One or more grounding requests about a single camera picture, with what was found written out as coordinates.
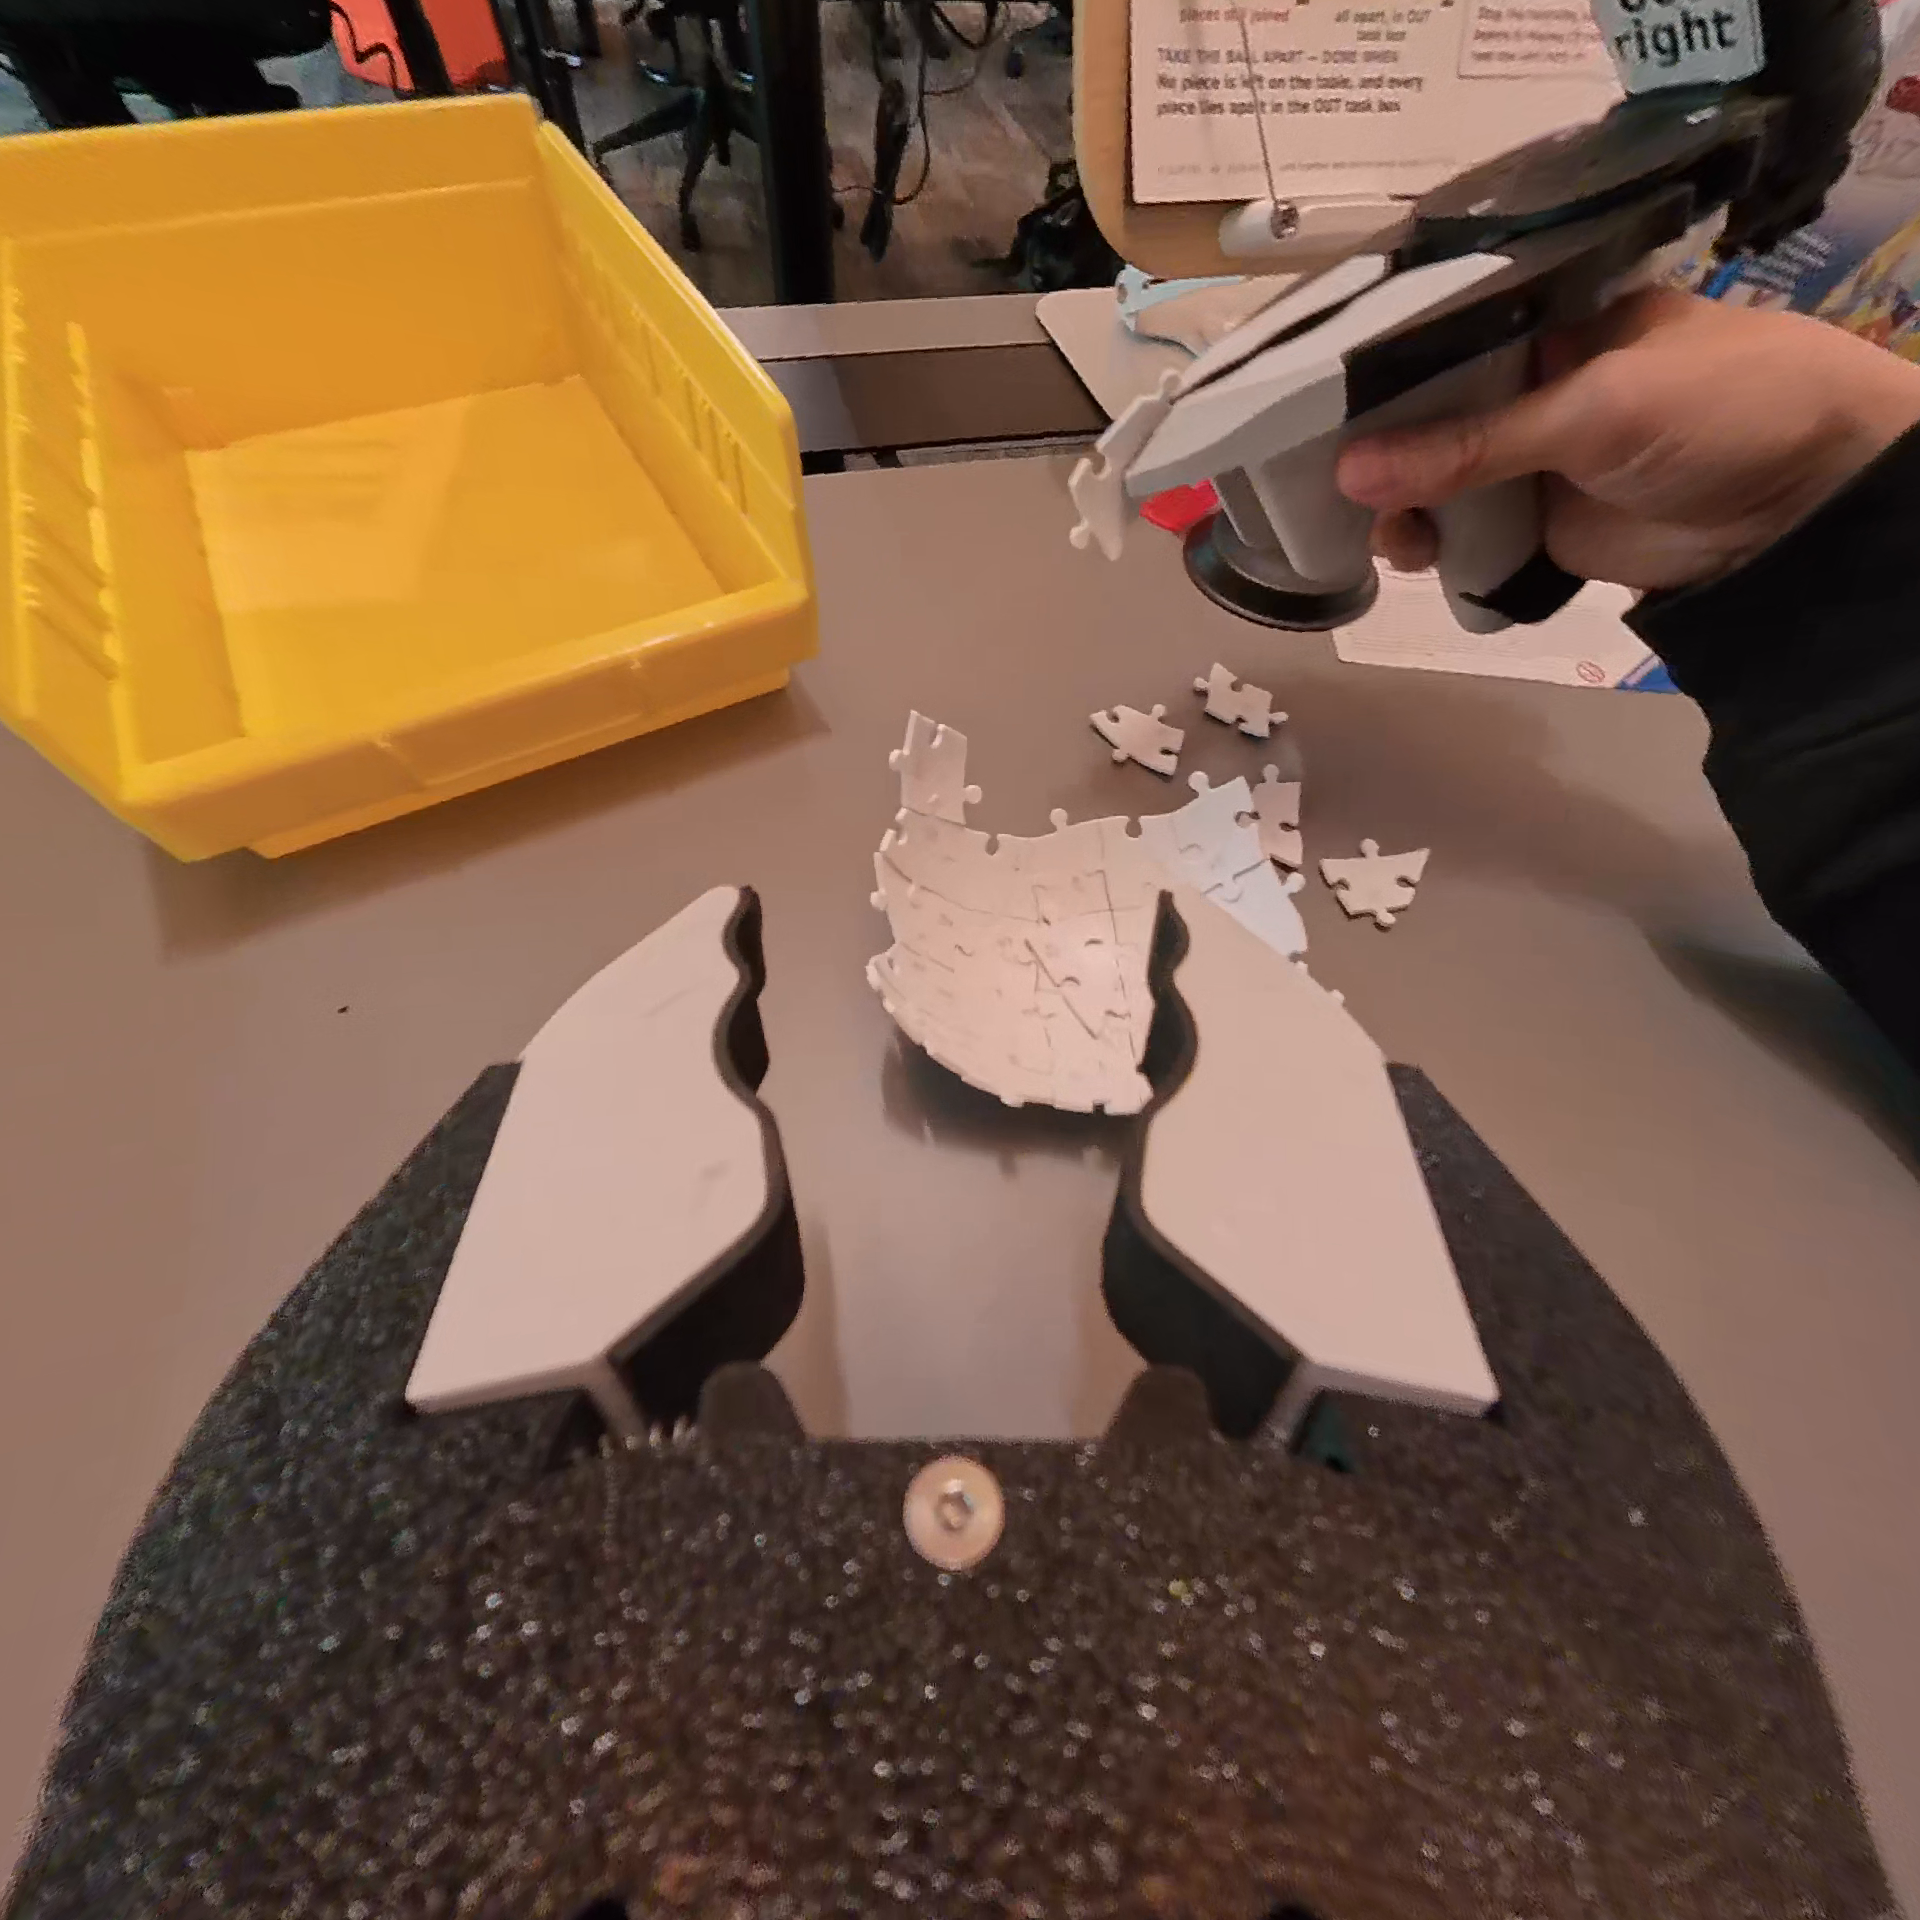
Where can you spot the red plastic clip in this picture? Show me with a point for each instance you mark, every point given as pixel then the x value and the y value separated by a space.
pixel 1172 510

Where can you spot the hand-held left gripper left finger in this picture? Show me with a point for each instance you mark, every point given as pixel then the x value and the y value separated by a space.
pixel 600 1201

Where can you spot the printed instruction sheet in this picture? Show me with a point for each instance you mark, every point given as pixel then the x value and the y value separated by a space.
pixel 1290 142

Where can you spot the partly built white puzzle ball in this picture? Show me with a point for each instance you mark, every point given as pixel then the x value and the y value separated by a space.
pixel 1037 960

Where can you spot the printed puzzle instruction leaflet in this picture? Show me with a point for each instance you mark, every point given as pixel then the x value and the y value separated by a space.
pixel 1500 645

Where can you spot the black office chair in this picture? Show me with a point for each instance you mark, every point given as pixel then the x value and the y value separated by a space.
pixel 674 106

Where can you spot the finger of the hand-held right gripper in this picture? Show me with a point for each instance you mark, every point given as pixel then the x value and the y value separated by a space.
pixel 1261 411
pixel 1290 317

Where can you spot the white clamp rail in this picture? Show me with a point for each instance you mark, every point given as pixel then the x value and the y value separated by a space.
pixel 1320 225

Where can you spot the black desk frame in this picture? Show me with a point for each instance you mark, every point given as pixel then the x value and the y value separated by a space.
pixel 797 150

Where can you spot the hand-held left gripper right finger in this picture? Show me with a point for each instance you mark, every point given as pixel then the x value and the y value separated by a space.
pixel 1306 1201

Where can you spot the person's right hand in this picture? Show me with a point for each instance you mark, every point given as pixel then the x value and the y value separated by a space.
pixel 1695 434

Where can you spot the orange object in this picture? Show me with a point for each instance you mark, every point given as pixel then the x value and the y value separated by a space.
pixel 452 38

